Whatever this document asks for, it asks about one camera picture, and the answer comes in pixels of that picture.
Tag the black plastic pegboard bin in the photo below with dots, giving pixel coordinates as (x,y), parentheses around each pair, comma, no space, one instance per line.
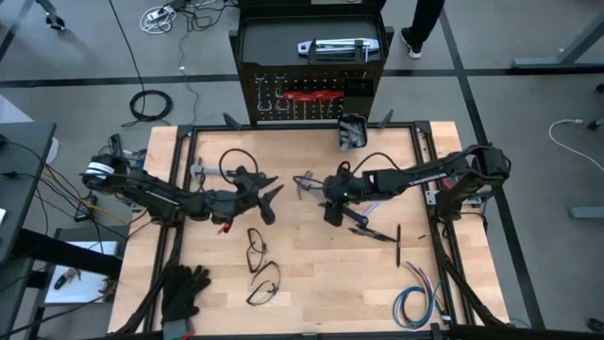
(354,147)

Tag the dark grey desk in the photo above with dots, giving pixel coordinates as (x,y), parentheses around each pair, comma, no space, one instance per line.
(19,189)

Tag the black desk crossbar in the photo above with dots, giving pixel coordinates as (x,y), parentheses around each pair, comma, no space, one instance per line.
(71,252)

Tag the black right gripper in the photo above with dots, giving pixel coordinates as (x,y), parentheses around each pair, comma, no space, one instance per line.
(332,215)

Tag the clear safety glasses black frame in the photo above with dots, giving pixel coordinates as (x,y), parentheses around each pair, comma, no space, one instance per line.
(270,284)
(249,250)

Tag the black office chair base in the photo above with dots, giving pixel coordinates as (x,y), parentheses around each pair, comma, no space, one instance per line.
(55,21)

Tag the bunch of keys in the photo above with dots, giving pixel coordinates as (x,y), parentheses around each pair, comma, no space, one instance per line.
(63,279)

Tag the white paper sheet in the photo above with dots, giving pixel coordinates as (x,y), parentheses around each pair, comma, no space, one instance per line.
(85,288)

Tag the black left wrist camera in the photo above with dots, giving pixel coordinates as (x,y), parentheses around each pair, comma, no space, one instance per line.
(241,172)

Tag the slim black pen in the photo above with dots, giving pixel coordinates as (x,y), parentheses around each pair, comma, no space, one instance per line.
(398,245)

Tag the grey table leg foot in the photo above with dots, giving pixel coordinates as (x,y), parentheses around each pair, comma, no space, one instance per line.
(538,62)

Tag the grey floor foot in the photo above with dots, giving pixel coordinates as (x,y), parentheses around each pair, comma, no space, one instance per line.
(585,212)

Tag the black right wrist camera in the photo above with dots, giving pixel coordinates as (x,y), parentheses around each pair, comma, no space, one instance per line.
(336,186)

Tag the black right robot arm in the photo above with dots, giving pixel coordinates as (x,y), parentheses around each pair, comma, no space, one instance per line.
(424,177)

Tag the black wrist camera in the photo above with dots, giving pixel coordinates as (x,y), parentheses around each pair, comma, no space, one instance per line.
(241,172)
(336,186)

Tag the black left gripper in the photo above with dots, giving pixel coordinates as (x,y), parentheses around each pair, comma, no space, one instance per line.
(245,196)

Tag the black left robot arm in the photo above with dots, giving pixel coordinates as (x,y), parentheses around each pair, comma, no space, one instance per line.
(156,196)

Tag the black pegboard tool stand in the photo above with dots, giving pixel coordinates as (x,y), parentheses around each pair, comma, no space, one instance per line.
(283,28)

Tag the black pegboard box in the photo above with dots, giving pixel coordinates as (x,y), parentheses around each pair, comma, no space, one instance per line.
(357,87)

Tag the red framed square box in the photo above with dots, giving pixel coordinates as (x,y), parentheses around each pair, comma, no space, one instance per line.
(448,183)

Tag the person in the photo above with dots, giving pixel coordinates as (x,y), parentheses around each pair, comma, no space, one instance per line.
(424,19)

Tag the black work glove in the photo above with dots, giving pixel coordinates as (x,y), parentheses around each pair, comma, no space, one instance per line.
(181,293)

